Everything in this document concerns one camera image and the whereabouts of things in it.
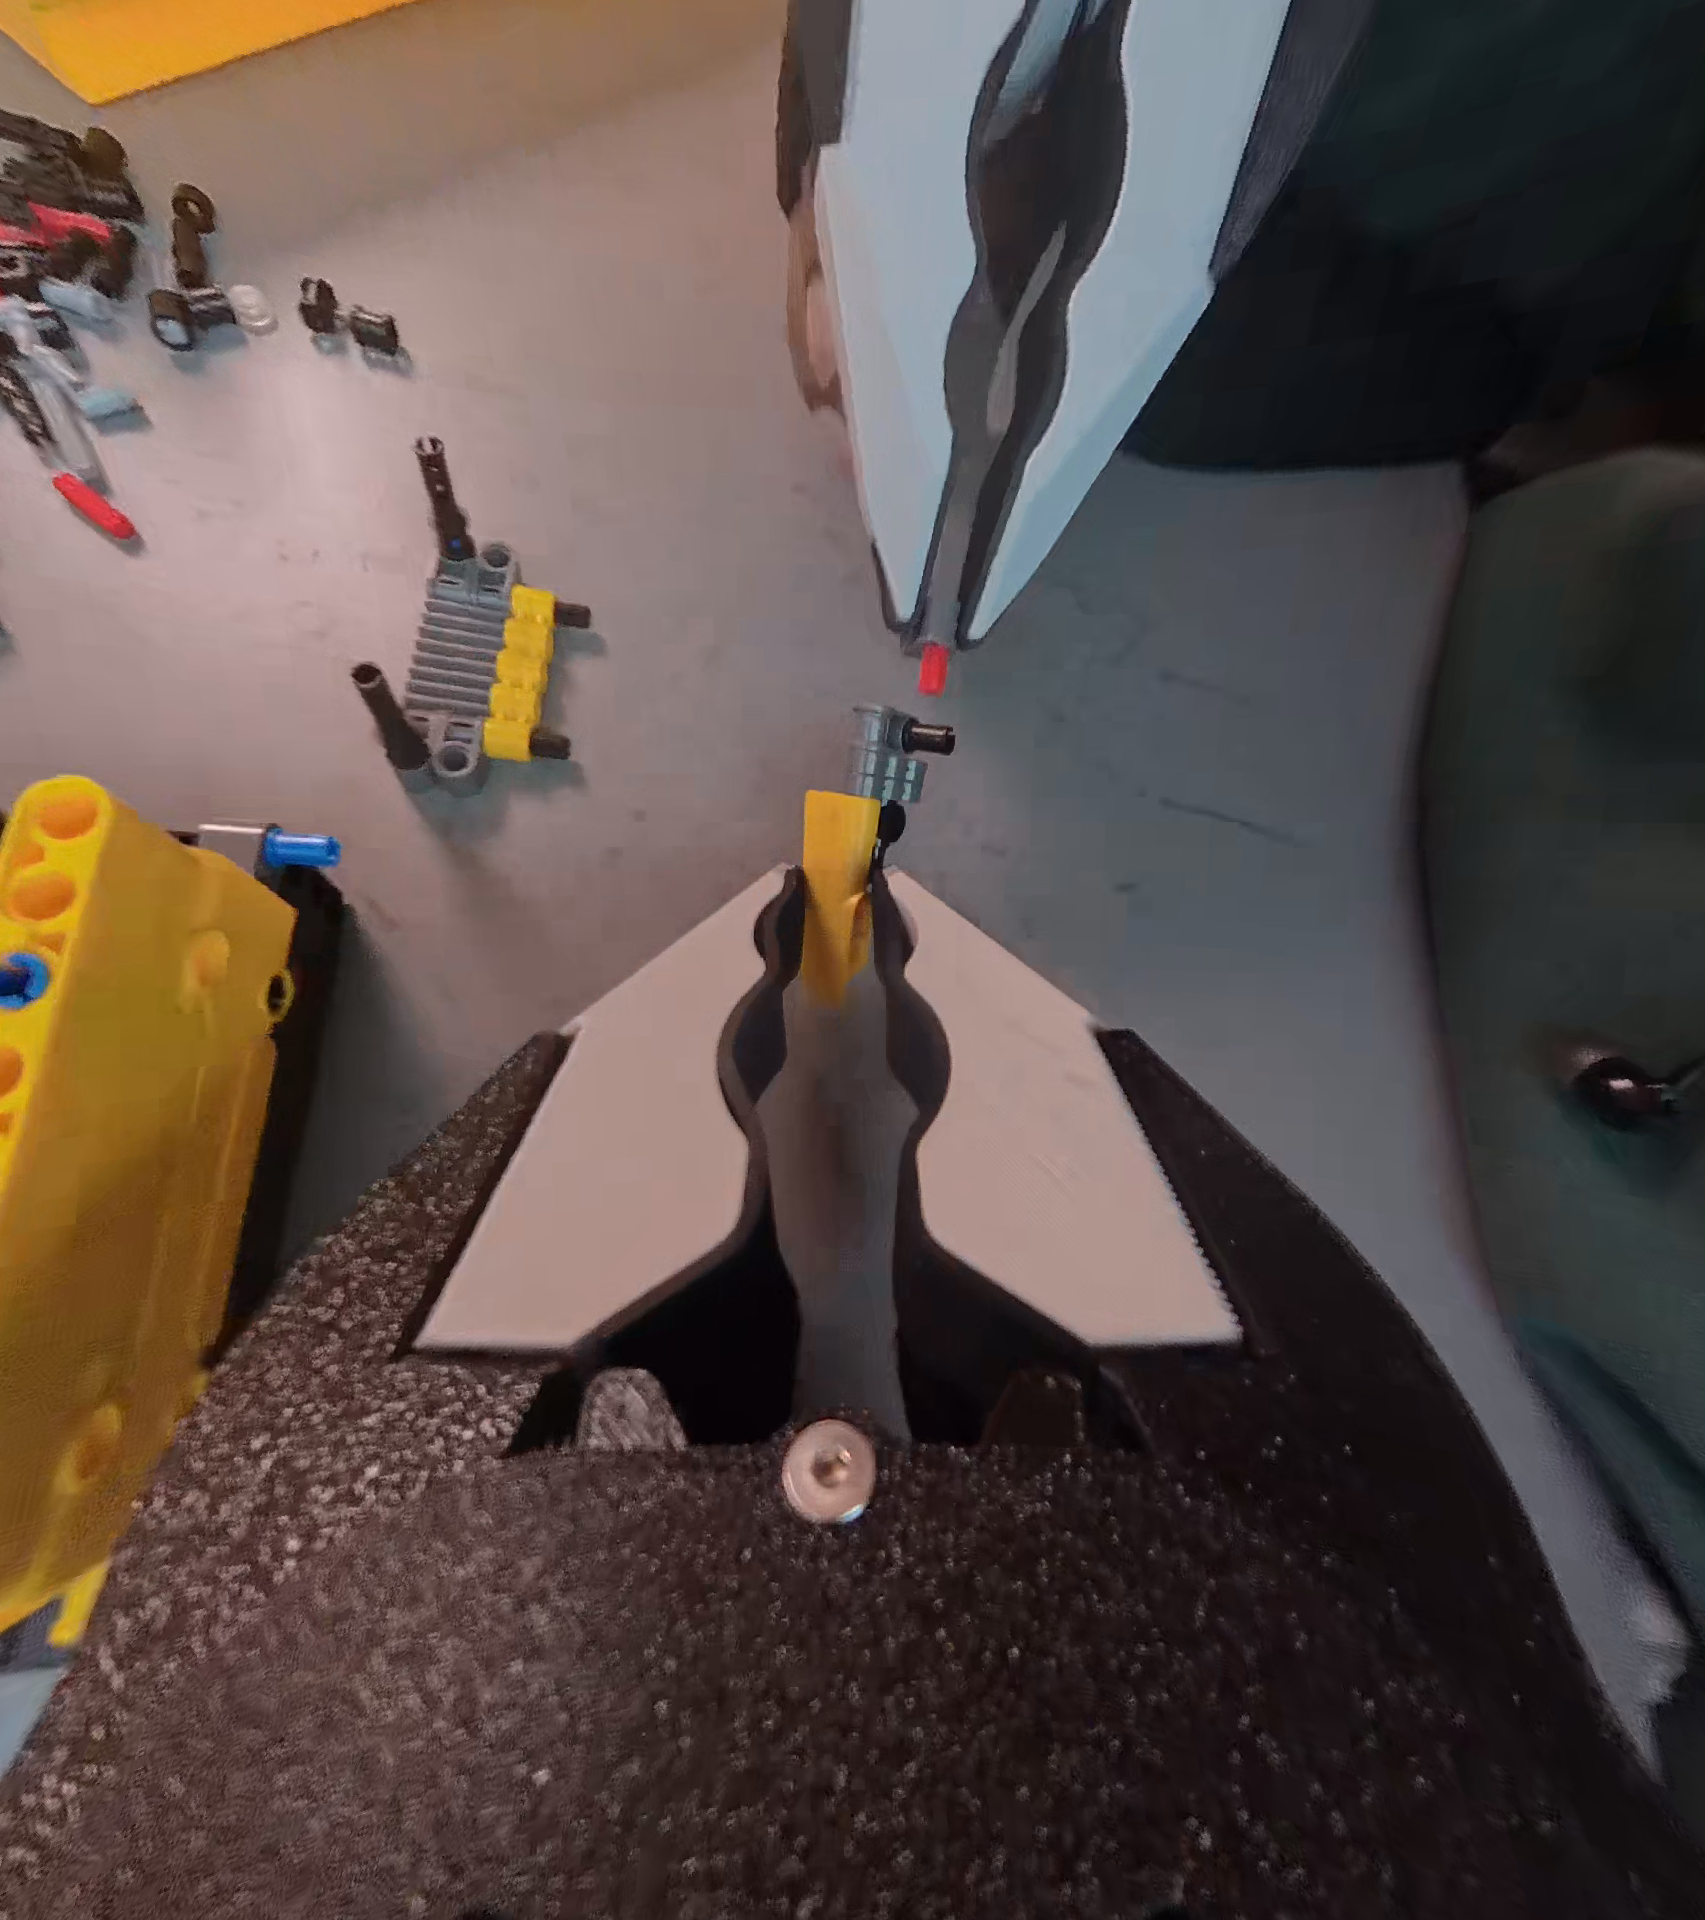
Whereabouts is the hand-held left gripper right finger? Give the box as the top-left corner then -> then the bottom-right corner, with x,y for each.
866,867 -> 1245,1374

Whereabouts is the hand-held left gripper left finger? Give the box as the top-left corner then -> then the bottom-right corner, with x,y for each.
408,862 -> 809,1378

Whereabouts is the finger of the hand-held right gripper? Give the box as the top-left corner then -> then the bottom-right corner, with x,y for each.
810,0 -> 1040,641
947,0 -> 1299,650

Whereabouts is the yellow grey lego arm assembly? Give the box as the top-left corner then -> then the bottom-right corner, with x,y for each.
798,703 -> 958,1008

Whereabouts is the black lego elbow connector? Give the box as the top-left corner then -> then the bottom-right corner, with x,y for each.
147,180 -> 276,355

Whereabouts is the yellow black lego robot build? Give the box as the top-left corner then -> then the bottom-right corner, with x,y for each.
0,773 -> 345,1698

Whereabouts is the grey grille yellow lego subassembly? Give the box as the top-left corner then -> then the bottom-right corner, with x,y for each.
349,434 -> 597,791

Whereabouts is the pile of small lego pins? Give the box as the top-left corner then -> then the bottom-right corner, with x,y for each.
0,90 -> 148,453

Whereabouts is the person's right hand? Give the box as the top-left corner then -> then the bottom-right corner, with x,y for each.
784,187 -> 860,430

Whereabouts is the person's green sweatshirt torso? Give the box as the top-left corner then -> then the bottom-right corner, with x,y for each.
1424,434 -> 1705,1920

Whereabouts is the white cloth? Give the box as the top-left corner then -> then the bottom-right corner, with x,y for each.
1587,1530 -> 1696,1772

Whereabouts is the yellow plastic parts bin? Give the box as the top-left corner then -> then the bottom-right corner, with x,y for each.
0,0 -> 419,109

